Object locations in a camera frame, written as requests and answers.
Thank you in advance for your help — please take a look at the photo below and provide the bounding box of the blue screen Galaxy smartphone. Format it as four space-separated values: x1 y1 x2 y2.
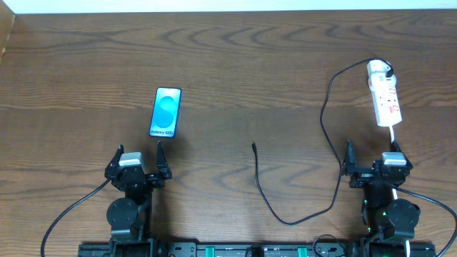
149 87 182 138

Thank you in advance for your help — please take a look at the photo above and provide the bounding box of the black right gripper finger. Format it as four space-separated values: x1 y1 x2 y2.
391 141 411 165
343 140 356 170

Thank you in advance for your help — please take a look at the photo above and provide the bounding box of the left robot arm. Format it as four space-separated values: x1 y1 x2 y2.
104 142 172 256

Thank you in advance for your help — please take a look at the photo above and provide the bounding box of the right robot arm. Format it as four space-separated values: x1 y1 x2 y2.
342 141 421 256

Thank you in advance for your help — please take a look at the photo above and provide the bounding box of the white power strip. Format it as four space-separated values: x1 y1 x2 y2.
368 72 402 127

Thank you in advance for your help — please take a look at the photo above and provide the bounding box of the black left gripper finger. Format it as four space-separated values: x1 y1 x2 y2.
109 144 124 171
156 141 169 175

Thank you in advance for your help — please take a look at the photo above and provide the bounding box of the black USB charging cable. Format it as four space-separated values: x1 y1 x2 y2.
251 56 395 226

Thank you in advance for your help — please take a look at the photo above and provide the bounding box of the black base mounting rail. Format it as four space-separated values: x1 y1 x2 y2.
77 241 437 257

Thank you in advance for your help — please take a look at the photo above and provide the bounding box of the white USB charger plug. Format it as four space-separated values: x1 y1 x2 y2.
367 59 394 78

